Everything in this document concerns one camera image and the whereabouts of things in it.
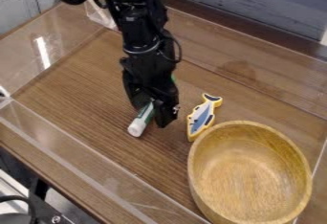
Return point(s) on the clear acrylic front wall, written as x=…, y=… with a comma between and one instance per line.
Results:
x=99, y=185

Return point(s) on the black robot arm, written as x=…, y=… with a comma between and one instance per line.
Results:
x=140, y=20

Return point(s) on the green white marker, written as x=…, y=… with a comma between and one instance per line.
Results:
x=141, y=121

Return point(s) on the yellow blue fish toy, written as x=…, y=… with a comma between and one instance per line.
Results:
x=201, y=117

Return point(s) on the brown wooden bowl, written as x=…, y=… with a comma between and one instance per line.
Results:
x=249, y=175

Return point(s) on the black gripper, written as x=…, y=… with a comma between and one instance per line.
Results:
x=140, y=70

